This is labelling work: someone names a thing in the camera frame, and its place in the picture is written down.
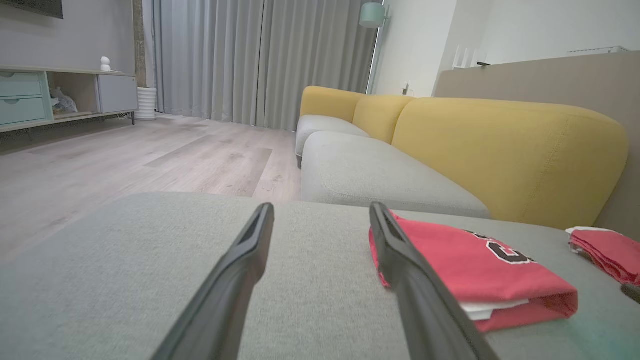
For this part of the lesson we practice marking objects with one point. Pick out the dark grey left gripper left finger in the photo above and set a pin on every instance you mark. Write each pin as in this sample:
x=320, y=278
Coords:
x=235, y=280

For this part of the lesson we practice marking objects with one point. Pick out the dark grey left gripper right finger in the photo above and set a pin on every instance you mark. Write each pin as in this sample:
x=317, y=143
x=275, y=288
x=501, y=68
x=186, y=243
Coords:
x=415, y=290

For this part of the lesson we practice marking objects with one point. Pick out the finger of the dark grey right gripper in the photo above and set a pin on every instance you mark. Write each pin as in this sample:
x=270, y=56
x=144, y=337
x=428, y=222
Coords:
x=633, y=293

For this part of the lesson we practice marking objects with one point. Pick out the red and white jersey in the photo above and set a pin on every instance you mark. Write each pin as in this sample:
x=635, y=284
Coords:
x=450, y=260

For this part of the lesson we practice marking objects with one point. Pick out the red shorts with white trim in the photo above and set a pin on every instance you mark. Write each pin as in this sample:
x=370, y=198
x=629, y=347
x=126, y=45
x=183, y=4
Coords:
x=610, y=250

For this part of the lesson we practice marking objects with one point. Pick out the yellow and grey sofa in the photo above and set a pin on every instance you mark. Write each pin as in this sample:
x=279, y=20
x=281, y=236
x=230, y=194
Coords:
x=500, y=150

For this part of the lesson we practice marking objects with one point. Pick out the white ribbed plant pot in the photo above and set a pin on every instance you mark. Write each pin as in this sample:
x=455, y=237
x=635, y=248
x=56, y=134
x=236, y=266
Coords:
x=146, y=104

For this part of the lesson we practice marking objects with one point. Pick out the pale green television cabinet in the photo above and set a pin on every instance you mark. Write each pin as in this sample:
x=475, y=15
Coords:
x=117, y=92

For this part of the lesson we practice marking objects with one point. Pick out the grey curtain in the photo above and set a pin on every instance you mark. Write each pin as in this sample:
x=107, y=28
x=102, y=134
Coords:
x=260, y=60

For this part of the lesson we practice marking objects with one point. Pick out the white flat device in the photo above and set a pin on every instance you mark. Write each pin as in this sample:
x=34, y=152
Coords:
x=597, y=50

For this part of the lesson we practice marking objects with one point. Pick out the grey plush toy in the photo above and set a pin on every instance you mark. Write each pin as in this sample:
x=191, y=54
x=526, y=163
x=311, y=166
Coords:
x=64, y=102

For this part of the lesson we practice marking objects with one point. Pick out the small white figurine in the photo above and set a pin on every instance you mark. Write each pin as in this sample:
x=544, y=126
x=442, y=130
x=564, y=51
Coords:
x=105, y=64

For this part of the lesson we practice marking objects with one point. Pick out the green potted tree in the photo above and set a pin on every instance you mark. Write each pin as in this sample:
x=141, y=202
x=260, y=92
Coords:
x=139, y=45

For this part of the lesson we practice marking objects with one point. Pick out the teal floor lamp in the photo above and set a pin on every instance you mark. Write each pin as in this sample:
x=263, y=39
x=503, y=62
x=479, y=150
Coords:
x=372, y=15

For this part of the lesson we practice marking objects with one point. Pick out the black flat screen television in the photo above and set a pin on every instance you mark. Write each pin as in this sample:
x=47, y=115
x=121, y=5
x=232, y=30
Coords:
x=35, y=6

